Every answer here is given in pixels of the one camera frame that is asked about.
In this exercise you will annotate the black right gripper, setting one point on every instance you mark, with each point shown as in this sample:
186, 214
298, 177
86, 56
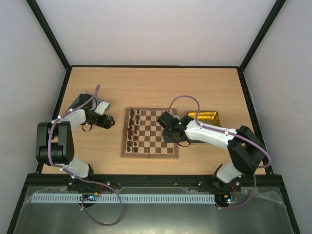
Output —
168, 136

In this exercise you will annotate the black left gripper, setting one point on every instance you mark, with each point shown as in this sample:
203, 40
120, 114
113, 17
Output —
107, 125

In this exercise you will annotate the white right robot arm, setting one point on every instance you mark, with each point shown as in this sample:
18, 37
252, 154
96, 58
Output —
245, 149

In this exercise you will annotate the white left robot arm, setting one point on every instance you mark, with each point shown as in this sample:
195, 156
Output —
55, 145

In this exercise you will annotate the wooden chess board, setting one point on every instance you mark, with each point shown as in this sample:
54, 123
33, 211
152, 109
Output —
141, 130

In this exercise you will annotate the gold metal tin tray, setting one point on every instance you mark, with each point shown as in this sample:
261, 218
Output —
207, 117

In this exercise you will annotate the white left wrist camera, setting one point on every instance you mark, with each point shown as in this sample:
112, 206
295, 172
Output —
102, 107

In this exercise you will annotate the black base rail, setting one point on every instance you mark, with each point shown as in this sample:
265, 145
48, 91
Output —
201, 183

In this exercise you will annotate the slotted white cable duct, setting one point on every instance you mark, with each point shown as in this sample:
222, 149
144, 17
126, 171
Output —
125, 198

